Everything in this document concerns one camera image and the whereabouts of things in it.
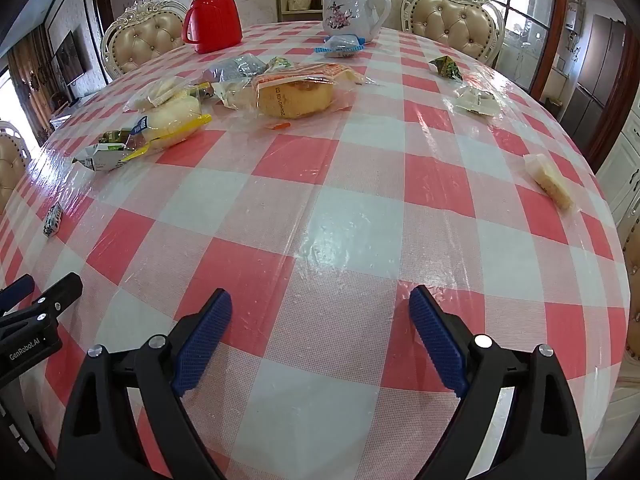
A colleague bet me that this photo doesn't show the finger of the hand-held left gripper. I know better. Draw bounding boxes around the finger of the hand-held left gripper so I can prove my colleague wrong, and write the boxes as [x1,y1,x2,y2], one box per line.
[0,272,83,341]
[0,275,36,313]

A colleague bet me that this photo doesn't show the cream tufted dining chair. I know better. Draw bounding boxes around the cream tufted dining chair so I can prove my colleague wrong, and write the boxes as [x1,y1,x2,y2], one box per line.
[100,0,190,81]
[0,121,32,216]
[401,0,506,66]

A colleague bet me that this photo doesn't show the clear bag of white snacks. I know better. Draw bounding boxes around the clear bag of white snacks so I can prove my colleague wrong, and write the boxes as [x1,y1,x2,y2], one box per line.
[125,76,201,111]

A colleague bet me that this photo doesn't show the white water heater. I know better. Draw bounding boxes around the white water heater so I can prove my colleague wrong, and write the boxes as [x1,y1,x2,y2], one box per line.
[565,0,587,28]

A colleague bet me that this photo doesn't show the round cake in orange bag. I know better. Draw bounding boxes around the round cake in orange bag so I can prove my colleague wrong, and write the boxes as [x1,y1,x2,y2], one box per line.
[250,62,368,120]

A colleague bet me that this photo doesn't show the brown red curtain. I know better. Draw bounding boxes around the brown red curtain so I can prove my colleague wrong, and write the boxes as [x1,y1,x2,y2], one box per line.
[7,25,56,133]

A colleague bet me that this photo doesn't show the bread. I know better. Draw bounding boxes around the bread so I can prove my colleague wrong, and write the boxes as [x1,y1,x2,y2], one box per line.
[120,95,213,163]

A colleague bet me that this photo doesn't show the white kitchen cabinet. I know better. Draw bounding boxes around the white kitchen cabinet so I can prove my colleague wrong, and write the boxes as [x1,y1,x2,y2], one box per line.
[595,110,640,231]

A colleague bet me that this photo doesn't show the red white checked tablecloth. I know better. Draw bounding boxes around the red white checked tablecloth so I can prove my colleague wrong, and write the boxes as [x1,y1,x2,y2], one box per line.
[0,21,632,480]

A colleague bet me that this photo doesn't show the blue white snack packet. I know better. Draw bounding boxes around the blue white snack packet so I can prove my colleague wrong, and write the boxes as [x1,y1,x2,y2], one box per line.
[315,34,365,58]

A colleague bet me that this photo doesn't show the glass partition door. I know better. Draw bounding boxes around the glass partition door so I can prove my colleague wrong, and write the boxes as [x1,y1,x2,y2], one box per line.
[460,0,571,96]

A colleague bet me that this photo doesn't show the yellow biscuit packet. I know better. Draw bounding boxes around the yellow biscuit packet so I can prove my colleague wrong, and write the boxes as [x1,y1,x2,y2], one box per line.
[523,153,577,212]

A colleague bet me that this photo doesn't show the white floral teapot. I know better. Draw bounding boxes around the white floral teapot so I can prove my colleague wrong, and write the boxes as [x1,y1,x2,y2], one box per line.
[319,0,392,44]

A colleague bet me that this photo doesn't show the red thermos jug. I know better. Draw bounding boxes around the red thermos jug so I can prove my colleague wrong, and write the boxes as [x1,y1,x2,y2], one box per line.
[181,0,244,55]

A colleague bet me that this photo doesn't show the grey snack packet blue edges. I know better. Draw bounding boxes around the grey snack packet blue edges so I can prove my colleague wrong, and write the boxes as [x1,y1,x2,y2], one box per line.
[202,54,268,83]

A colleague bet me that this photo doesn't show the small black white packet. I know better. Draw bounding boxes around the small black white packet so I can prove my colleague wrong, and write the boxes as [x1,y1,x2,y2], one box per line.
[42,202,65,237]

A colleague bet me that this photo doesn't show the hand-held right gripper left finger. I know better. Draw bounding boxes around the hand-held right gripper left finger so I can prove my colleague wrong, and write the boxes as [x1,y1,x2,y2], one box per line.
[55,288,233,480]

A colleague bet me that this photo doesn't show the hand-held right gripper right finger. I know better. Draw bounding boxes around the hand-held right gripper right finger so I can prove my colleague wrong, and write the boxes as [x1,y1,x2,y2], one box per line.
[409,285,587,480]

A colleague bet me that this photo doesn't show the clear bag of pale snack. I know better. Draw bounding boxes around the clear bag of pale snack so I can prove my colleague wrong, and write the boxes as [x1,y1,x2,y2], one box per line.
[212,80,258,109]

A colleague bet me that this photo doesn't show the wall television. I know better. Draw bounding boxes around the wall television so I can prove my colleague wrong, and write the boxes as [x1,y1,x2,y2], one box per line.
[52,30,86,98]

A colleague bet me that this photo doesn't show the dark grey refrigerator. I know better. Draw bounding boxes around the dark grey refrigerator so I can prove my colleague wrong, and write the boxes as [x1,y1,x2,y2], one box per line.
[560,12,628,151]

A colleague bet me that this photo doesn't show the green white carton packet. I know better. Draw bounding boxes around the green white carton packet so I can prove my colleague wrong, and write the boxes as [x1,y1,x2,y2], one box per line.
[72,130,146,172]

